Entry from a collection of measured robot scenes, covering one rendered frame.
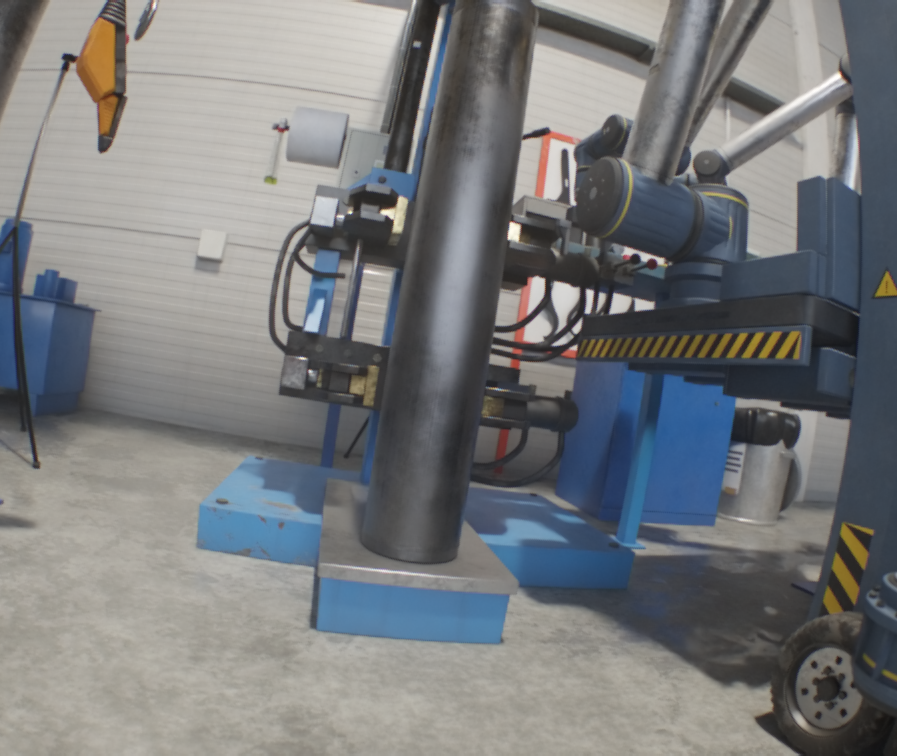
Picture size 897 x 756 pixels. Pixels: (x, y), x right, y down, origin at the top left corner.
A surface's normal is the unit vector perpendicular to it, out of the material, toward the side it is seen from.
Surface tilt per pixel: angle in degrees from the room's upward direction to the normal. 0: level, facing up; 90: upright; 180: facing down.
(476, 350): 90
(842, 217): 90
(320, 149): 131
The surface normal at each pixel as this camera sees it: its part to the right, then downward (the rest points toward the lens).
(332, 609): 0.19, 0.02
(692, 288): -0.76, -0.13
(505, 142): 0.63, 0.09
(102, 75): 0.82, 0.12
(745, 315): -0.94, -0.15
